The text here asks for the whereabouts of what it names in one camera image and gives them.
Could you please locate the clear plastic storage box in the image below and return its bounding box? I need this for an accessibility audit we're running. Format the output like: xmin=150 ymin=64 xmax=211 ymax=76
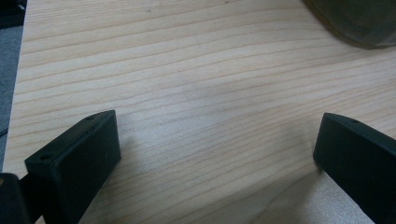
xmin=301 ymin=0 xmax=396 ymax=49

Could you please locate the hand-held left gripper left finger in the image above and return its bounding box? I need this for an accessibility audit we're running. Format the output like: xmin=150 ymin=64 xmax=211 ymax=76
xmin=24 ymin=109 xmax=121 ymax=224

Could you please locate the black metal stand with base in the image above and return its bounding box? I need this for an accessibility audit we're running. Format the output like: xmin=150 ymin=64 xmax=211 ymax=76
xmin=0 ymin=0 xmax=28 ymax=30

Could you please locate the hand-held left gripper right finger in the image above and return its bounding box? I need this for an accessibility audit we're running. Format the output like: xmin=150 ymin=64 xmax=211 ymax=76
xmin=313 ymin=112 xmax=396 ymax=224

